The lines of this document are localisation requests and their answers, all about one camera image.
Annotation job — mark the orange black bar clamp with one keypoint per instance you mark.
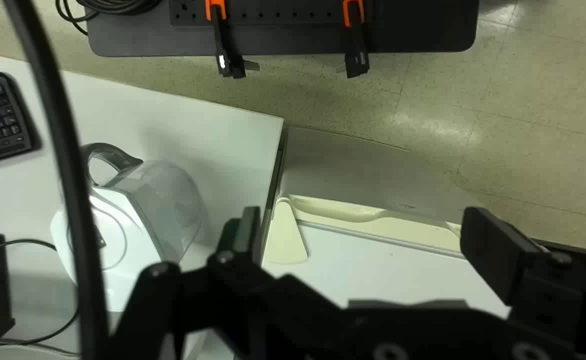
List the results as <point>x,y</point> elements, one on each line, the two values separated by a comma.
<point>225,46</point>
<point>355,46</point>

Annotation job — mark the black power strip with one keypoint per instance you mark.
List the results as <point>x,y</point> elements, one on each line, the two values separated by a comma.
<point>279,11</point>
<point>413,27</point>

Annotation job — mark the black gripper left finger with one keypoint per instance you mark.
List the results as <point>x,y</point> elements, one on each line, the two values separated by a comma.
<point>242,280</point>

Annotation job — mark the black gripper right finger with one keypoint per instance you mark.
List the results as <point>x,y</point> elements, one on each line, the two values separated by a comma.
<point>504,256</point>

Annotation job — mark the cream plastic tray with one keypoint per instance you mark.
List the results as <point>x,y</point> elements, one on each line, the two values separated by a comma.
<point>344,217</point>

